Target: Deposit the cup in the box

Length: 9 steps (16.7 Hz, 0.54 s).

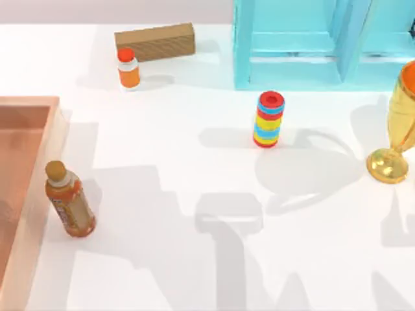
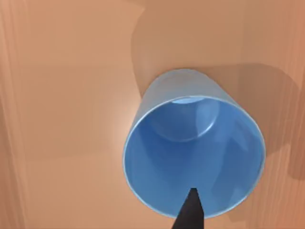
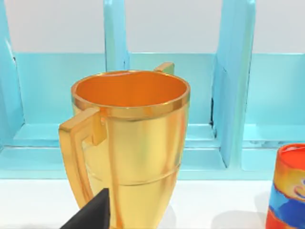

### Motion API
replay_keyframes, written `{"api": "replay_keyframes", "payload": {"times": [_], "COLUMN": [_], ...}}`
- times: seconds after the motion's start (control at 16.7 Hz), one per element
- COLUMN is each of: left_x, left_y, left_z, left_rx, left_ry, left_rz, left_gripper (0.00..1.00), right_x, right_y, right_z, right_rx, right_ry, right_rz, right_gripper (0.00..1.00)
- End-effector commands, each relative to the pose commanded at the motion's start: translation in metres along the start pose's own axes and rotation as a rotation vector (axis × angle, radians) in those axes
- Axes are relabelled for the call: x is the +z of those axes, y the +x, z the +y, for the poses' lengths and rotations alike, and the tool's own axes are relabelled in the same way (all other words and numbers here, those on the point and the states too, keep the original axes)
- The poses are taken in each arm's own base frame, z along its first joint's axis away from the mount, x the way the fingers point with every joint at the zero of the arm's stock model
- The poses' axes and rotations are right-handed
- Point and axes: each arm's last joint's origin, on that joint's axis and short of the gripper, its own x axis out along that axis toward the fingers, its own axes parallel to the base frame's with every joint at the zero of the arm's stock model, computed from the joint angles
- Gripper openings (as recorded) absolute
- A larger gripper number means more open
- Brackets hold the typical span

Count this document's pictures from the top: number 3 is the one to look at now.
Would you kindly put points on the light blue rack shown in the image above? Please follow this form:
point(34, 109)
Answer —
point(238, 95)

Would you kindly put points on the gold trophy cup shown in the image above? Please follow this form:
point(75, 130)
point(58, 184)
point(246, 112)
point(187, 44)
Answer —
point(143, 143)

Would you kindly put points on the red and blue can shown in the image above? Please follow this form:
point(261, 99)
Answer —
point(289, 186)

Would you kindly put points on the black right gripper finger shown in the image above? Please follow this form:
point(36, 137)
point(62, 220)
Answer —
point(95, 212)

